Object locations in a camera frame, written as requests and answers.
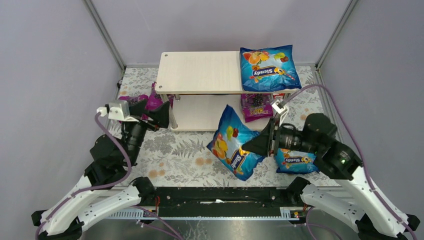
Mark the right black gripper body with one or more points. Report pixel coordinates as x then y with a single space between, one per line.
271 138

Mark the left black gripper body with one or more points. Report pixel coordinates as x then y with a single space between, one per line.
144 118

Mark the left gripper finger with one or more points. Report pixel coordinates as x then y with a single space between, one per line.
138 110
160 116

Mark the blue Slendy bag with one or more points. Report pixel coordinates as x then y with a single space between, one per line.
227 142
268 70
295 162

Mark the purple candy bag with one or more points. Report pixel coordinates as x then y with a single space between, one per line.
154 100
133 99
256 106

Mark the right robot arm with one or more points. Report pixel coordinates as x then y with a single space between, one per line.
372 216

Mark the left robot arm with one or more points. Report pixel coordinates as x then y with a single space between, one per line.
113 160

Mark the red white packet behind shelf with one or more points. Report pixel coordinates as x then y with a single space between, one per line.
279 96

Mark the white wooden two-tier shelf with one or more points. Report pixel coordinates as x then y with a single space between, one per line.
203 83

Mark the floral patterned table mat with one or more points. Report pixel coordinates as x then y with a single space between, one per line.
181 159

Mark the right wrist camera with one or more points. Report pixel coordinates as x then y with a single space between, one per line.
280 109

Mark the slotted cable duct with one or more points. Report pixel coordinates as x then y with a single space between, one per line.
225 213

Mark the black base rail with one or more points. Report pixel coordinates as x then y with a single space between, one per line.
178 196

